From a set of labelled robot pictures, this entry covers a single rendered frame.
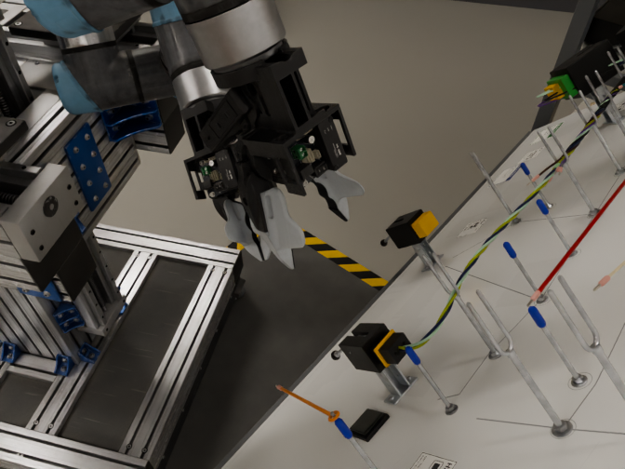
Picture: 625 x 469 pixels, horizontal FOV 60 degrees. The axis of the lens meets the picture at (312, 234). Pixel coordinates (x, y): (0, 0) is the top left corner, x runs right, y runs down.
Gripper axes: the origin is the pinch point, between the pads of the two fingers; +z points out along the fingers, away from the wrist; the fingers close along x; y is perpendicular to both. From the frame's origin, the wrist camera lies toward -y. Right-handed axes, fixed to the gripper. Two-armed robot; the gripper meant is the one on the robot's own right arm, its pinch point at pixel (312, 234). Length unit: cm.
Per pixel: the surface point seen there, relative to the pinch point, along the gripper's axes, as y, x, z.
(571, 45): -17, 92, 19
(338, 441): 1.7, -9.4, 24.5
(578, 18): -15, 93, 13
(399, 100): -158, 180, 82
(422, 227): -12.4, 27.9, 22.6
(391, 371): 3.2, 0.6, 21.3
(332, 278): -105, 63, 96
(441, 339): 4.1, 9.3, 23.5
